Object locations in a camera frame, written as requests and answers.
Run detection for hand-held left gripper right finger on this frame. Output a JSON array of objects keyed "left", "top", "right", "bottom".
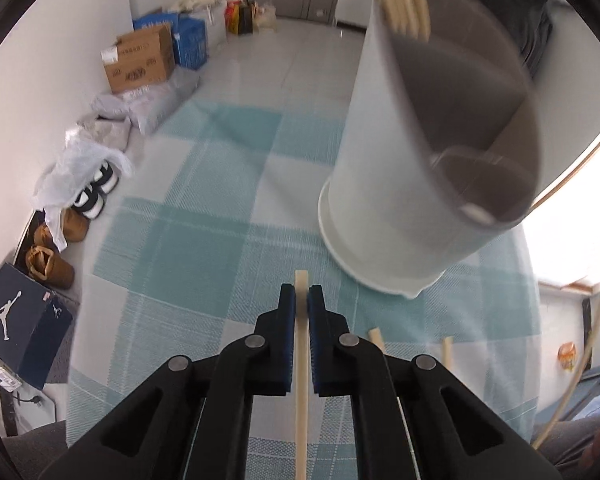
[{"left": 307, "top": 285, "right": 563, "bottom": 480}]

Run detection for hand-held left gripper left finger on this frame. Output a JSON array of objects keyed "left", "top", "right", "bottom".
[{"left": 40, "top": 284, "right": 298, "bottom": 480}]

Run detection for grey divided utensil holder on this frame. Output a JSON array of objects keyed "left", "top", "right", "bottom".
[{"left": 317, "top": 0, "right": 543, "bottom": 301}]

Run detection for bundle of wooden chopsticks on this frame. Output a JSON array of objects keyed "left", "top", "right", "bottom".
[{"left": 365, "top": 0, "right": 432, "bottom": 41}]

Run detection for orange snack packet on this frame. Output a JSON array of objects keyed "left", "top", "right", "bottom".
[{"left": 557, "top": 342, "right": 578, "bottom": 373}]

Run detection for teal checked tablecloth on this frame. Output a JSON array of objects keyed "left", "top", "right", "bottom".
[{"left": 65, "top": 97, "right": 541, "bottom": 480}]

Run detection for black and white sneaker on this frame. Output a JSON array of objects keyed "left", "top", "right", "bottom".
[
  {"left": 92, "top": 162, "right": 119, "bottom": 196},
  {"left": 72, "top": 187, "right": 106, "bottom": 220}
]

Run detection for brown paper bag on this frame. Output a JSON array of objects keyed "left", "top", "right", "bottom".
[
  {"left": 32, "top": 225, "right": 56, "bottom": 253},
  {"left": 60, "top": 207, "right": 90, "bottom": 243}
]

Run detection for black backpack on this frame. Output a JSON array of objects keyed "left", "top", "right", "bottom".
[{"left": 455, "top": 0, "right": 553, "bottom": 78}]

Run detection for brown boots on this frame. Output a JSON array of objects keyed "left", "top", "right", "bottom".
[{"left": 25, "top": 245, "right": 76, "bottom": 291}]

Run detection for dark blue shoe box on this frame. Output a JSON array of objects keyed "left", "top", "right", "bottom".
[{"left": 0, "top": 262, "right": 75, "bottom": 391}]

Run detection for white plastic bag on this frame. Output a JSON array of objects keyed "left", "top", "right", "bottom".
[{"left": 32, "top": 127, "right": 135, "bottom": 253}]

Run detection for grey plastic parcel bag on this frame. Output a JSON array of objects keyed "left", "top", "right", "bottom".
[
  {"left": 167, "top": 67, "right": 201, "bottom": 106},
  {"left": 92, "top": 85, "right": 181, "bottom": 136}
]

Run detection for blue plastic crate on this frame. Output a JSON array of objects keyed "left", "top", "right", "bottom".
[{"left": 172, "top": 15, "right": 210, "bottom": 70}]

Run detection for brown cardboard box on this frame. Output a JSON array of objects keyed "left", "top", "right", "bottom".
[{"left": 101, "top": 24, "right": 177, "bottom": 95}]

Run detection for beige bag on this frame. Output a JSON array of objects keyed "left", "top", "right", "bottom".
[{"left": 252, "top": 2, "right": 278, "bottom": 31}]

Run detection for red and yellow bag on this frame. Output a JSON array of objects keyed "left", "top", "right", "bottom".
[{"left": 224, "top": 0, "right": 253, "bottom": 36}]

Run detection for blue printed box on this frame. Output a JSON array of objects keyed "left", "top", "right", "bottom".
[{"left": 132, "top": 10, "right": 181, "bottom": 31}]

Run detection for white stuffed bag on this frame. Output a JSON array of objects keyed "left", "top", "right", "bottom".
[{"left": 167, "top": 0, "right": 226, "bottom": 13}]

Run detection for black power cable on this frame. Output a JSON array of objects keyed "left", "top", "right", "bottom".
[{"left": 10, "top": 392, "right": 46, "bottom": 408}]

